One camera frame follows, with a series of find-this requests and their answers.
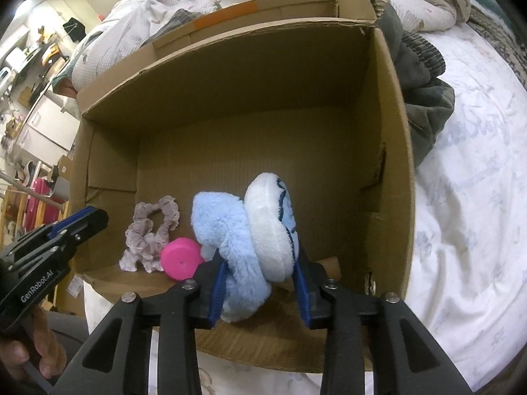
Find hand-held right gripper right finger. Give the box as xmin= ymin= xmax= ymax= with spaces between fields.
xmin=293 ymin=251 xmax=474 ymax=395

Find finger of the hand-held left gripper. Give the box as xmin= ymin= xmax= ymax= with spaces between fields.
xmin=8 ymin=218 xmax=83 ymax=258
xmin=62 ymin=208 xmax=110 ymax=251

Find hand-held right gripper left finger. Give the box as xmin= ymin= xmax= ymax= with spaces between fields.
xmin=49 ymin=251 xmax=230 ymax=395

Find pink rubber duck toy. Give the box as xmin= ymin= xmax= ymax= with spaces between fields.
xmin=160 ymin=237 xmax=203 ymax=282

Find ruffled pale pink scrunchie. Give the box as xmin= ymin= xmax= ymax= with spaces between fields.
xmin=119 ymin=196 xmax=180 ymax=273

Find blue and white plush toy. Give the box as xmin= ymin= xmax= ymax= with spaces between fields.
xmin=191 ymin=173 xmax=299 ymax=324

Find brown cardboard box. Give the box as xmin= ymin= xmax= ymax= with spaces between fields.
xmin=68 ymin=0 xmax=416 ymax=373

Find person's left hand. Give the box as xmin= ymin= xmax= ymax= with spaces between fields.
xmin=0 ymin=308 xmax=67 ymax=380

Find pink suitcase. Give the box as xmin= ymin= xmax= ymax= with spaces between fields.
xmin=22 ymin=177 xmax=67 ymax=235

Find grey bin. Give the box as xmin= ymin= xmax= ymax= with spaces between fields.
xmin=51 ymin=177 xmax=71 ymax=203

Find white kitchen cabinets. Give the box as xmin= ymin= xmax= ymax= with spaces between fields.
xmin=12 ymin=86 xmax=81 ymax=166

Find black hanging garment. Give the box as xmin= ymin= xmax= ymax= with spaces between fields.
xmin=62 ymin=17 xmax=85 ymax=42

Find camouflage jacket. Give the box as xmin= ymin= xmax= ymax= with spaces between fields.
xmin=165 ymin=0 xmax=456 ymax=167

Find black and white knitted blanket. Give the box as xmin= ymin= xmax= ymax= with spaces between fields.
xmin=465 ymin=0 xmax=527 ymax=75

